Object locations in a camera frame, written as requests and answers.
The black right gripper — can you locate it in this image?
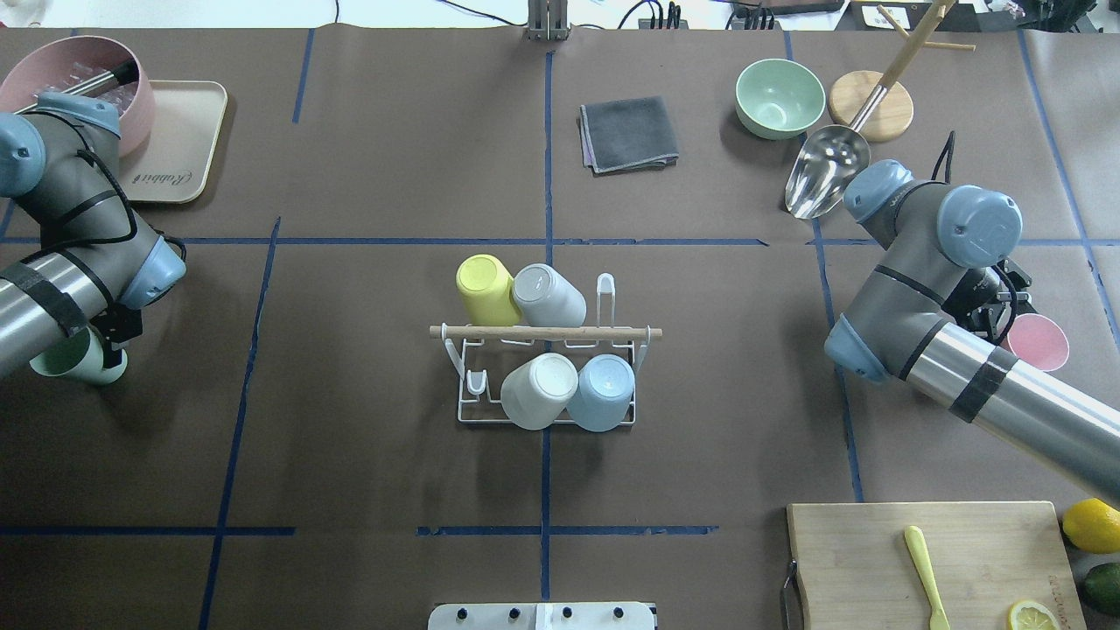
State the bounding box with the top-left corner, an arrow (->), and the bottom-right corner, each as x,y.
945,259 -> 1035,344

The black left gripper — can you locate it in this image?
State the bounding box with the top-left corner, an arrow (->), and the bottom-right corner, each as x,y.
88,303 -> 143,368

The green cup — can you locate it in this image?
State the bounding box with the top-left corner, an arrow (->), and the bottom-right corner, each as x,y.
29,327 -> 129,386

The pink cup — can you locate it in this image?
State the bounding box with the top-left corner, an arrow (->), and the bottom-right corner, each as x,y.
1000,312 -> 1068,372

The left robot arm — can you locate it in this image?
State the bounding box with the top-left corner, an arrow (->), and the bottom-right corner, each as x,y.
1,92 -> 186,376

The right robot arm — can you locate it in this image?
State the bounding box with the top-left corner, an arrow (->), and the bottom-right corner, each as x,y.
824,159 -> 1119,507

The yellow cup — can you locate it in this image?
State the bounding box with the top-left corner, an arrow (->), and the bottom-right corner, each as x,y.
455,254 -> 522,326

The blue cup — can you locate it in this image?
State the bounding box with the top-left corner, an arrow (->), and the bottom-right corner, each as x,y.
567,354 -> 635,433

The white cup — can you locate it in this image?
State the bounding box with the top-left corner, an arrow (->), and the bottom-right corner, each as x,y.
500,353 -> 578,430

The grey cup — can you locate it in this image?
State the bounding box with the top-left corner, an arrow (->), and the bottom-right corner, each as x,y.
513,263 -> 585,328

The beige serving tray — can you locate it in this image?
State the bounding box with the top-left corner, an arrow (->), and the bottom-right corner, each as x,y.
119,80 -> 228,205

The large metal scoop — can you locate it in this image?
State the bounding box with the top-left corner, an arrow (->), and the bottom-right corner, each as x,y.
785,124 -> 871,220

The wooden mug tree stand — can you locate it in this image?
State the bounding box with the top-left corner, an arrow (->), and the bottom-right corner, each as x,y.
828,1 -> 976,143

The whole yellow lemon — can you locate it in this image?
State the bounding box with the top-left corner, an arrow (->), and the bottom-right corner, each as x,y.
1061,498 -> 1119,554

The metal ice scoop in bowl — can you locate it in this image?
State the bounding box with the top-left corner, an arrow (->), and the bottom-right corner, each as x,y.
29,61 -> 139,113

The pink bowl with ice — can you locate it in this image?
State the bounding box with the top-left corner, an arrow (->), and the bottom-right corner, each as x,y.
1,36 -> 156,157

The green bowl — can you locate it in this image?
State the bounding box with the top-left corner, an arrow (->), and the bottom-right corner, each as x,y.
735,59 -> 827,140

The wooden cutting board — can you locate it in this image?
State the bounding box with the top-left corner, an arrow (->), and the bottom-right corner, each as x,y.
785,501 -> 1088,630

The lemon half slice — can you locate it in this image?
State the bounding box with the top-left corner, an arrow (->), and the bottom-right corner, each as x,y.
1005,599 -> 1061,630

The yellow plastic knife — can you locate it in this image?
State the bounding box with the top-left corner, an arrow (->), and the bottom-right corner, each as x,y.
903,525 -> 949,629

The grey folded cloth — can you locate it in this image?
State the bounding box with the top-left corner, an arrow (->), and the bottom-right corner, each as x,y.
579,96 -> 680,175

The white wire cup rack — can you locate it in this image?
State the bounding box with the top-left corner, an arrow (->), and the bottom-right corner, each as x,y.
429,274 -> 663,426

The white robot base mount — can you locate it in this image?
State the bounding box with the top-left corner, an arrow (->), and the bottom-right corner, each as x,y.
427,601 -> 659,629

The aluminium frame post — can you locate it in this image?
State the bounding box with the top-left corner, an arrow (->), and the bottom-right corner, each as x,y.
525,0 -> 571,41

